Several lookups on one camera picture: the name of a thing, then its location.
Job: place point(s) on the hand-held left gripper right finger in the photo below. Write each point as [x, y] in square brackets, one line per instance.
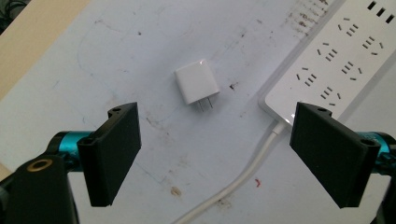
[333, 155]

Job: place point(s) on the white power strip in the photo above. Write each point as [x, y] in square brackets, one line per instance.
[336, 59]

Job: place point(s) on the white plug charger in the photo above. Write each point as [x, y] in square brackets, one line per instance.
[196, 81]

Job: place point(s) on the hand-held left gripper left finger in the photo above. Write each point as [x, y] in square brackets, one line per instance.
[109, 155]

